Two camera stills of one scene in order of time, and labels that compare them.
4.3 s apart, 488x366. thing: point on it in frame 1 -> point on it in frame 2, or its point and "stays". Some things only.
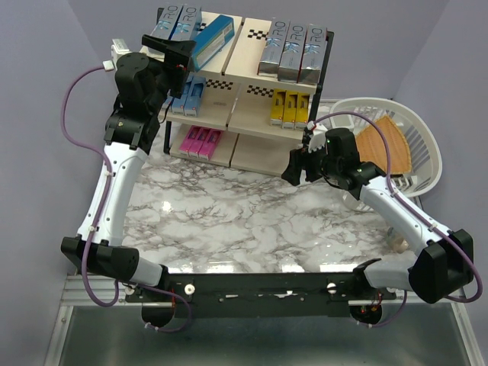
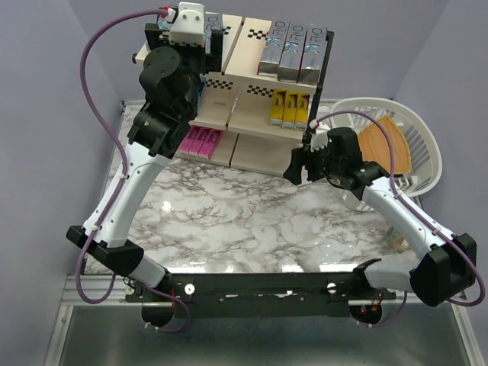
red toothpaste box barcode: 269,63 stays
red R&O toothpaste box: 312,55 stays
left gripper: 176,54 -> 211,62
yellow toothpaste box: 290,110 stays
